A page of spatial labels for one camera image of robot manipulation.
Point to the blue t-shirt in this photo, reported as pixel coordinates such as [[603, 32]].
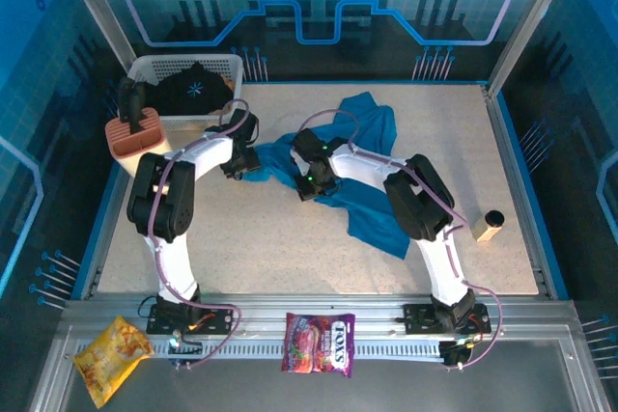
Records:
[[376, 219]]

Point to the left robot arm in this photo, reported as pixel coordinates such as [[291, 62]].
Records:
[[178, 200]]

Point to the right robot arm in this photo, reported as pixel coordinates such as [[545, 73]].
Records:
[[420, 200]]

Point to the tan cloth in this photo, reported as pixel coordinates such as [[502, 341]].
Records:
[[231, 88]]

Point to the black t-shirt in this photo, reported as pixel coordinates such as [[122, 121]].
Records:
[[188, 89]]

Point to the white plastic basket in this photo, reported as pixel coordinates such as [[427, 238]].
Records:
[[164, 67]]

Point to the cream knife block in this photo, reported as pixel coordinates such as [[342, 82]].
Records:
[[135, 142]]

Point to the purple Fox's candy bag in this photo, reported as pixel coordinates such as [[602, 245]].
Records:
[[318, 344]]

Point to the tan block with black cap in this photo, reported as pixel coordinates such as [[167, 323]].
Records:
[[487, 231]]

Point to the black connector module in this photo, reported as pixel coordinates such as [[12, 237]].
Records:
[[454, 354], [186, 347]]

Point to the yellow snack bag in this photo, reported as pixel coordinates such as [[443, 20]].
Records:
[[108, 359]]

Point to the aluminium front rail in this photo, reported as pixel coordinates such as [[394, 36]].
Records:
[[314, 303]]

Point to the aluminium side rail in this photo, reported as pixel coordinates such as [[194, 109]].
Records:
[[116, 175], [497, 118]]

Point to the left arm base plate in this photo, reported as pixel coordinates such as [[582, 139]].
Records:
[[217, 320]]

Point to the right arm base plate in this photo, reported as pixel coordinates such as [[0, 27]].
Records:
[[420, 318]]

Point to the aluminium frame post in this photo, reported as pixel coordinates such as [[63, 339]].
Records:
[[96, 7], [531, 16]]

